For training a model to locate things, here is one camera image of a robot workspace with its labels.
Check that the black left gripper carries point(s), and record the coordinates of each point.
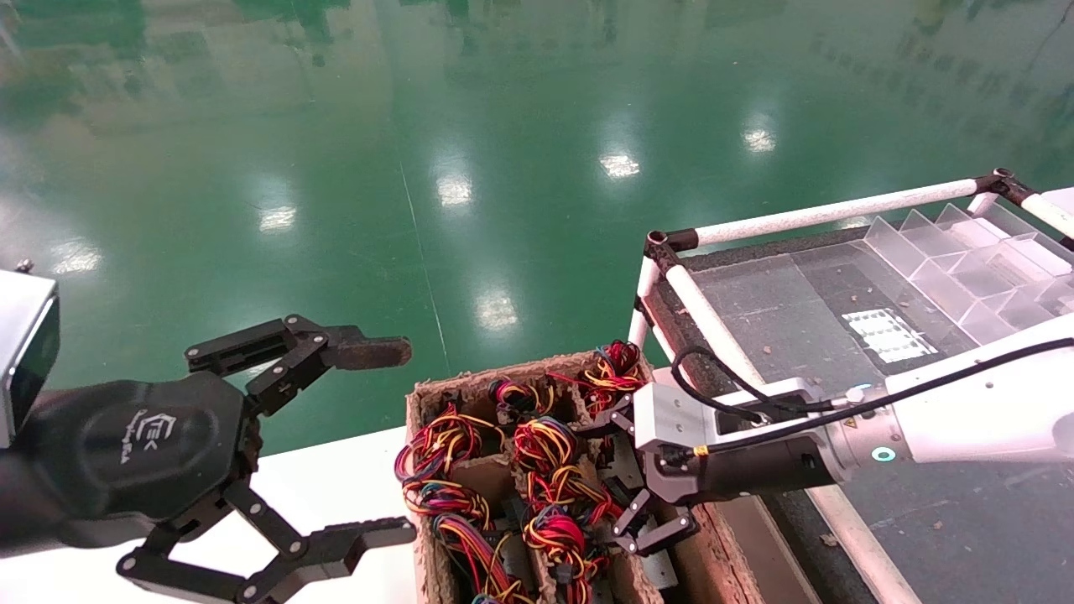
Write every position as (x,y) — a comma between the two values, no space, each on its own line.
(143,445)

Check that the clear acrylic divider tray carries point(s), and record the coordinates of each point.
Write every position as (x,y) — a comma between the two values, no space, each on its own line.
(965,268)

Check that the white grid label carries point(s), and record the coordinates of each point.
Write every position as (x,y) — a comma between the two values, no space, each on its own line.
(889,335)

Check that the dark conveyor belt surface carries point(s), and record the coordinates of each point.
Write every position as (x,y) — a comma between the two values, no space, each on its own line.
(923,537)

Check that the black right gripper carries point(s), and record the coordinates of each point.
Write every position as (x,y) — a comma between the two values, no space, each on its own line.
(755,470)

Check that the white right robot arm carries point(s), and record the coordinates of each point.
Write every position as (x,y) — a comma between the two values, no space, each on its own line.
(990,411)

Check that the white pipe frame black joints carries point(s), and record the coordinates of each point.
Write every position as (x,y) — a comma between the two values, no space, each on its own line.
(839,211)

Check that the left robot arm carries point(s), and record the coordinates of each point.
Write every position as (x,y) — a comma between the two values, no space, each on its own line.
(25,512)

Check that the brown cardboard divider box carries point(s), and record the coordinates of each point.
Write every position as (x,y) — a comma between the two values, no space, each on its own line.
(730,562)

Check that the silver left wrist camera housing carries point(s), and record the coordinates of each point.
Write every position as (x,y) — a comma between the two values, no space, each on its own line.
(21,352)

